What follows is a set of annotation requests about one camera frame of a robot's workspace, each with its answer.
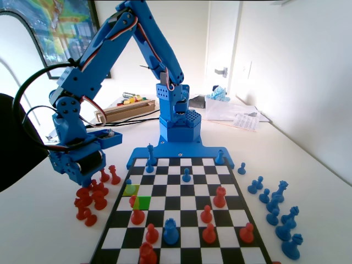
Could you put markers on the black chair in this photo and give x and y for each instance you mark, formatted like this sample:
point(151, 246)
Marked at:
point(11, 165)

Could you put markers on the blue chess king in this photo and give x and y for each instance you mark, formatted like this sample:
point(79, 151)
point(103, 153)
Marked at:
point(151, 155)

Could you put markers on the blue plush toy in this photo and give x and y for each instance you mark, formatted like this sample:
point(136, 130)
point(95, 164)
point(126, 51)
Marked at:
point(218, 93)

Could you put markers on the black white chessboard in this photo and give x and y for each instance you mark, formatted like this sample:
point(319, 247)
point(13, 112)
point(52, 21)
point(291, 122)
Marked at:
point(176, 204)

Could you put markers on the white wall switch plate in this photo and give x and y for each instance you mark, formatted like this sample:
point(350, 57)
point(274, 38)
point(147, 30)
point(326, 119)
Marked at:
point(247, 69)

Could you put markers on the blue chess rook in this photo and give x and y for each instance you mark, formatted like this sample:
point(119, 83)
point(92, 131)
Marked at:
point(171, 232)

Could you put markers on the brown cardboard box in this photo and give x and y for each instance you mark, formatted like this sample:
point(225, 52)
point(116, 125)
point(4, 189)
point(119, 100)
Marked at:
point(123, 113)

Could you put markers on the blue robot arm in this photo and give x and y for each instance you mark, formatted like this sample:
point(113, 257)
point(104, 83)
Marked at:
point(180, 134)

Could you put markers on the white door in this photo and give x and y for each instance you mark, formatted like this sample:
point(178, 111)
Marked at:
point(220, 41)

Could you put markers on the black framed poster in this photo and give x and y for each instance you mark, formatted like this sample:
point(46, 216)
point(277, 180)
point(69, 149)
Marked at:
point(55, 33)

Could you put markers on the printed paper sheet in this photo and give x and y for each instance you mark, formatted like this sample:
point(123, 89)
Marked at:
point(246, 122)

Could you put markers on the red chess knight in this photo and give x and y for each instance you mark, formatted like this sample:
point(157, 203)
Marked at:
point(82, 197)

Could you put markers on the blue base mounting plate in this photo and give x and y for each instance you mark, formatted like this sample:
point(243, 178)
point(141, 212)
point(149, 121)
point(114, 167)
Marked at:
point(192, 151)

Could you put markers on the blue chess queen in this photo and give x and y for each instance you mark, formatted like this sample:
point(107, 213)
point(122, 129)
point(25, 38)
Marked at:
point(280, 191)

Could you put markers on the blue chess piece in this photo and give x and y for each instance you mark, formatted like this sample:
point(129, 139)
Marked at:
point(272, 205)
point(219, 158)
point(284, 231)
point(290, 217)
point(292, 247)

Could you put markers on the blue wrist camera box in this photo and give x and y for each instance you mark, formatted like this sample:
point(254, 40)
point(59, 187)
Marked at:
point(114, 140)

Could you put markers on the silver can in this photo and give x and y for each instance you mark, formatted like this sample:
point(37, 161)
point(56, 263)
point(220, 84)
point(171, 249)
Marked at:
point(127, 95)

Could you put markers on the yellow toy block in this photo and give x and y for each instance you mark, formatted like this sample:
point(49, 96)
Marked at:
point(128, 101)

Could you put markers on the silver foil packaging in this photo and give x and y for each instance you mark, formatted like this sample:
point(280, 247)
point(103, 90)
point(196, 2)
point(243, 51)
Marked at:
point(50, 136)

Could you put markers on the blue chess pawn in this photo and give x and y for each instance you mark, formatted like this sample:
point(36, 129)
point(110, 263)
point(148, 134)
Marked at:
point(259, 182)
point(272, 217)
point(149, 168)
point(128, 182)
point(264, 196)
point(241, 169)
point(186, 176)
point(251, 188)

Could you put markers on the red chess bishop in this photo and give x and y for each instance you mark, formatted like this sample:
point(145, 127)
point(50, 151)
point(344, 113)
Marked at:
point(104, 177)

